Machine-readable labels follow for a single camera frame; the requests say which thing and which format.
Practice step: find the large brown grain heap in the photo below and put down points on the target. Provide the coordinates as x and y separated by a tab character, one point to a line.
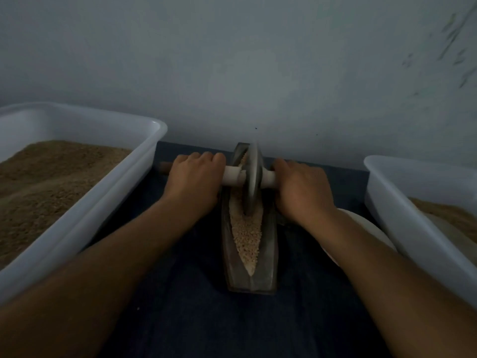
451	212
41	197

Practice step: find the white plastic tub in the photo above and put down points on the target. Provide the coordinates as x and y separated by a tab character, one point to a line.
417	235
115	194

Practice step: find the white round plate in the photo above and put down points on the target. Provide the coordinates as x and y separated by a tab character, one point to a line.
369	226

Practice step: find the person's right hand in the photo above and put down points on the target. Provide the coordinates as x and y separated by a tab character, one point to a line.
304	191

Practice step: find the person's left hand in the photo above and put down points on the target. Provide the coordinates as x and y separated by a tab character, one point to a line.
194	182

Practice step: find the person's right forearm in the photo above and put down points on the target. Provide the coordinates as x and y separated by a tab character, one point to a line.
402	294

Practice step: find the dark blue table cloth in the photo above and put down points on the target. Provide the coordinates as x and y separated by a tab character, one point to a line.
186	328

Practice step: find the boat-shaped metal grinding trough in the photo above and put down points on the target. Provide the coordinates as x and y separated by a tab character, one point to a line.
253	279

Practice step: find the person's left forearm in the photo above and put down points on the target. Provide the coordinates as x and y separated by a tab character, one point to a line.
78	298

